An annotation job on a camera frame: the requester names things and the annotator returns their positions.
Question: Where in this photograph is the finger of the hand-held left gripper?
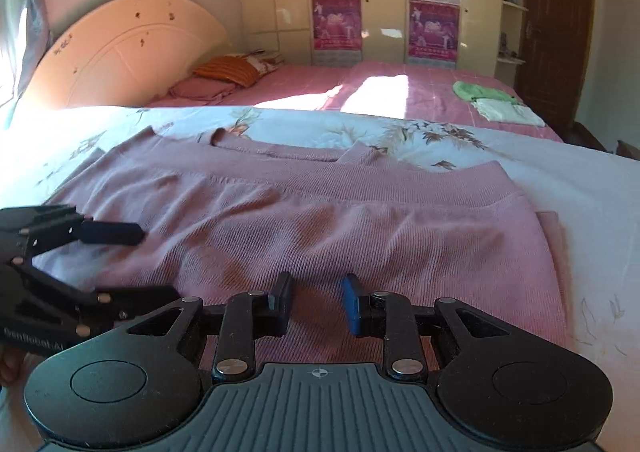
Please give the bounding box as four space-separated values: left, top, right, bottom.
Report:
95 285 182 324
75 220 146 247

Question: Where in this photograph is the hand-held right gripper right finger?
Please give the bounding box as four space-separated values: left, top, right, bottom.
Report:
340 273 524 381

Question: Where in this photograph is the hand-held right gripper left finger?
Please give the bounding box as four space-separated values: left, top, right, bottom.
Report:
117 272 297 383

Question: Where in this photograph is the pink sweater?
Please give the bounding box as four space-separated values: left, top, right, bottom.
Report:
37 127 574 369

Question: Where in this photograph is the person's left hand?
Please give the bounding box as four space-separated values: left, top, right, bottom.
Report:
0 347 25 387

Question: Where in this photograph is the pink pillow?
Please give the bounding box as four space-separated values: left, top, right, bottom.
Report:
169 77 237 101

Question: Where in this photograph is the cream wooden headboard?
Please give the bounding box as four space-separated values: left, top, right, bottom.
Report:
22 0 231 111

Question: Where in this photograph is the striped pillow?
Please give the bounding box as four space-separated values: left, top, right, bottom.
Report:
192 54 279 87

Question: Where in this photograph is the light patterned curtain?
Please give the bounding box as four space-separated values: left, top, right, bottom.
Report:
0 0 54 129

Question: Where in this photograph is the pink bedsheet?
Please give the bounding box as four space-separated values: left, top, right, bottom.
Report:
145 59 564 144

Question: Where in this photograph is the white folded cloth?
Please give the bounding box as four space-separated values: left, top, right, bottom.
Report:
472 98 547 128

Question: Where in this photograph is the green folded cloth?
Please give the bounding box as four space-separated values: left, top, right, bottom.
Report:
452 80 517 103

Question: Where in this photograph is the floral bedsheet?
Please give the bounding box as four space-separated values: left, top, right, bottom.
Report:
0 104 640 452

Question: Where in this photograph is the cream corner shelf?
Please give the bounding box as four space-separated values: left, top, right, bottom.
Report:
495 0 531 79

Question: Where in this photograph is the brown wooden door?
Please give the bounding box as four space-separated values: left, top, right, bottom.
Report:
514 0 596 134

